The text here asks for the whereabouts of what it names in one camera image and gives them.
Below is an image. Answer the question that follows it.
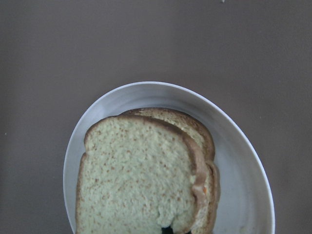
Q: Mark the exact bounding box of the bread slice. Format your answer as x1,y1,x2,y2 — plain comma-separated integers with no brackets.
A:
122,107,220,234
76,116,208,234

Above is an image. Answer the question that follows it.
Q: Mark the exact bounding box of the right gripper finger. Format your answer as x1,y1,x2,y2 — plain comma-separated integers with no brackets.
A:
161,226,192,234

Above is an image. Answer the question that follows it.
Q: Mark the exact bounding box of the white round plate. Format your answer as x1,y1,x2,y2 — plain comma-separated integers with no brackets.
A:
63,81,275,234

